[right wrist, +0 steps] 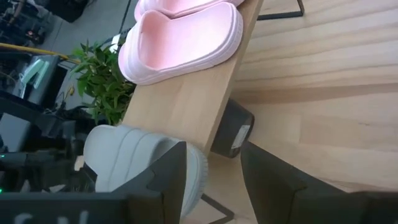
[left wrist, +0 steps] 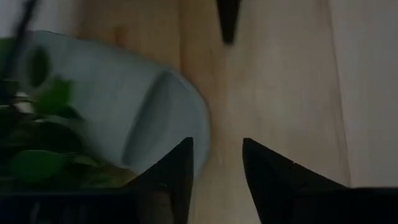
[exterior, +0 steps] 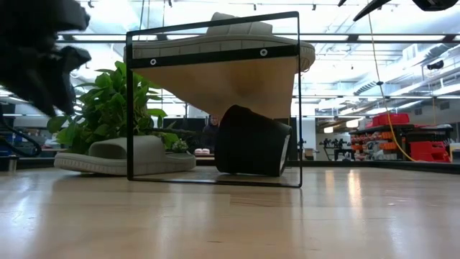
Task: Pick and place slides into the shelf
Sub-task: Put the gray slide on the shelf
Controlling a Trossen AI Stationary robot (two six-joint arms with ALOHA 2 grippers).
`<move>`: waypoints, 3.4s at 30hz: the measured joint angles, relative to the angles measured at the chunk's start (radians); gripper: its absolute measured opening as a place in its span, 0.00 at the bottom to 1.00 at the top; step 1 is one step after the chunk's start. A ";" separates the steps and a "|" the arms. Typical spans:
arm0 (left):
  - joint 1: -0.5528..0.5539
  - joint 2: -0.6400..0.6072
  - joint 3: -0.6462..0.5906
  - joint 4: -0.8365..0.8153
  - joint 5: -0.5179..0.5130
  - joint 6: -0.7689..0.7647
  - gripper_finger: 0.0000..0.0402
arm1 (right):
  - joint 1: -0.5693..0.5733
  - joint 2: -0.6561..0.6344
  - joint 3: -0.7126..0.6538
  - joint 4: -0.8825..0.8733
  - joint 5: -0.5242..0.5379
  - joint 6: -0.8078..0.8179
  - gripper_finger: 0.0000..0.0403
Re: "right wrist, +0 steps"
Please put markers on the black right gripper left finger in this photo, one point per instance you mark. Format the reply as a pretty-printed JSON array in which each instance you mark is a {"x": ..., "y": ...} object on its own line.
[{"x": 169, "y": 186}]

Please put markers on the black plant pot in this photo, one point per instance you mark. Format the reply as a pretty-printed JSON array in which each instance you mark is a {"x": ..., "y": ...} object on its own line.
[{"x": 231, "y": 130}]

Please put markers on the grey slide sandal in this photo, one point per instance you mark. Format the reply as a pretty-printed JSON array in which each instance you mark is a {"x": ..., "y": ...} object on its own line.
[{"x": 124, "y": 155}]

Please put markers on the black desk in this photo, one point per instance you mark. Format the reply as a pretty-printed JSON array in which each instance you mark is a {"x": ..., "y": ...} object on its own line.
[{"x": 28, "y": 87}]

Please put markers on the green leafy plant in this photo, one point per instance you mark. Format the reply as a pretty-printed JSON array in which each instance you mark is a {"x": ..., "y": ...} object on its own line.
[{"x": 102, "y": 84}]

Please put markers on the mint green object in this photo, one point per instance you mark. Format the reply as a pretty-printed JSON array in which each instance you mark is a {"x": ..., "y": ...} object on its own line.
[{"x": 35, "y": 73}]

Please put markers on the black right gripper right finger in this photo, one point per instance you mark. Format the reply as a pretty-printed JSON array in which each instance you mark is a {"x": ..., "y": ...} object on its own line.
[{"x": 273, "y": 193}]

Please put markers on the pink slide sandal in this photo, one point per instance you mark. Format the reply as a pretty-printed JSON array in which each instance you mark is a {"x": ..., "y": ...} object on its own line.
[
  {"x": 186, "y": 4},
  {"x": 180, "y": 46}
]

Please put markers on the black frame wooden shelf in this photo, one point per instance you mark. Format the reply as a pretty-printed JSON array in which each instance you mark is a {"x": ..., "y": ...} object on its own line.
[{"x": 186, "y": 102}]

